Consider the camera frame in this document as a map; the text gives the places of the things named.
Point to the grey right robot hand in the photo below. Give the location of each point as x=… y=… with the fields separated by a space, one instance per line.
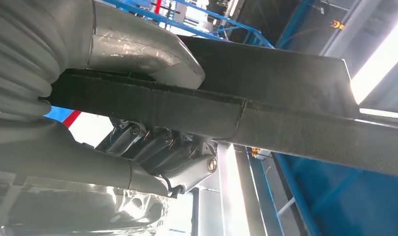
x=71 y=163

